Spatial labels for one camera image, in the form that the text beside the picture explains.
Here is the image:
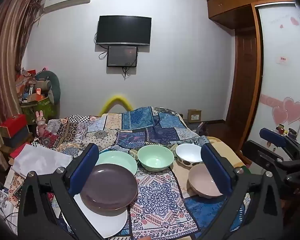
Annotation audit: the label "grey box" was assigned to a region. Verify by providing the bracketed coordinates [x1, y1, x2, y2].
[5, 126, 30, 148]

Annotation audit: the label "striped brown curtain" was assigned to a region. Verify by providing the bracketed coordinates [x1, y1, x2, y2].
[0, 0, 44, 175]

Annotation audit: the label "red folder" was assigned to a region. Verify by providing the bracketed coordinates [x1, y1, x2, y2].
[10, 144, 32, 159]

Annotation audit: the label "light green bowl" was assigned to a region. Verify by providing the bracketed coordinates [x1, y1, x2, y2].
[137, 145, 175, 172]

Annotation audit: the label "white spotted bowl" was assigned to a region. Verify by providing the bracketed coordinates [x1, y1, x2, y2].
[175, 143, 204, 168]

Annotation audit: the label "pink bowl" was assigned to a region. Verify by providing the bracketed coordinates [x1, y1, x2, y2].
[188, 164, 225, 199]

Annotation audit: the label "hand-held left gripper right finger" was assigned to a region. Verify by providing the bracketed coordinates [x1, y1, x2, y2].
[201, 142, 283, 240]

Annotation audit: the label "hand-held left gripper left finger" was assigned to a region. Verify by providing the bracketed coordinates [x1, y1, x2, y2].
[17, 143, 108, 240]

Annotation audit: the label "green gift bag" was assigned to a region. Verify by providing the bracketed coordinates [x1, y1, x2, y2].
[21, 97, 57, 120]

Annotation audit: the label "red box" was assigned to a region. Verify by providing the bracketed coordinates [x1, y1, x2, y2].
[0, 114, 28, 138]

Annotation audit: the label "brown wooden door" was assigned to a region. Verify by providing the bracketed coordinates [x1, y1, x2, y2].
[225, 27, 259, 153]

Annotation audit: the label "white plate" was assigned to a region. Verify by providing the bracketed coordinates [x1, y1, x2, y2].
[61, 194, 128, 239]

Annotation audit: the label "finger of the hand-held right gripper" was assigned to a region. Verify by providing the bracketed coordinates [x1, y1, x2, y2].
[242, 140, 298, 174]
[259, 127, 300, 159]

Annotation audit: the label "black wall television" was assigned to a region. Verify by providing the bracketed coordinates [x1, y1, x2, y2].
[94, 15, 152, 47]

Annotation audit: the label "white sliding wardrobe door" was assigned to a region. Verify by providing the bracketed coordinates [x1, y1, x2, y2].
[247, 4, 300, 155]

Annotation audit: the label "yellow foam tube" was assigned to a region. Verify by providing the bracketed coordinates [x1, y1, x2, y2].
[99, 95, 133, 117]

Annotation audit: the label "cardboard box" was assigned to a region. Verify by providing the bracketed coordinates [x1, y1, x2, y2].
[187, 109, 202, 123]

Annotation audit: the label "white lace cloth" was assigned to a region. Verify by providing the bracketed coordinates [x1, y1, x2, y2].
[0, 190, 9, 210]

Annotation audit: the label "pink heart stickers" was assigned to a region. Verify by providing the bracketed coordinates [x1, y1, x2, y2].
[272, 97, 300, 125]

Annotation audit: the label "wooden wardrobe cabinet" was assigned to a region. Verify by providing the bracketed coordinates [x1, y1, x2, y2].
[206, 0, 300, 30]

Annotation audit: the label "pink bunny toy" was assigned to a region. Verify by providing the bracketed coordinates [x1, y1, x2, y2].
[35, 110, 47, 137]

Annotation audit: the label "patterned gift bag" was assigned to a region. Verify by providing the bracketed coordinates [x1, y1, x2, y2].
[15, 69, 37, 100]

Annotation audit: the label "light green plate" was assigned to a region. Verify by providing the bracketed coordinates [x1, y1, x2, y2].
[96, 151, 138, 177]

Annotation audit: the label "purple plate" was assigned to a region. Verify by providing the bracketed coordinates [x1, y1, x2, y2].
[79, 163, 138, 211]

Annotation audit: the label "small black wall monitor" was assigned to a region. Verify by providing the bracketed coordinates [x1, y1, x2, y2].
[107, 45, 138, 68]

